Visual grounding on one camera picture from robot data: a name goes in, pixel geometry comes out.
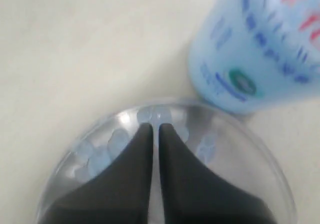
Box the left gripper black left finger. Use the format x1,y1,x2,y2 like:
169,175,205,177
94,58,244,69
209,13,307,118
40,123,153,223

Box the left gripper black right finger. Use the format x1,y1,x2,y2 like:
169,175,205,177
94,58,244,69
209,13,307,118
158,123,276,223

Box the blue soap pump bottle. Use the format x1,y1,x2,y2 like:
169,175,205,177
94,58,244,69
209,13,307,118
188,0,320,114

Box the round steel plate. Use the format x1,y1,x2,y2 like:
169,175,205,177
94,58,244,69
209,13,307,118
35,99,298,223

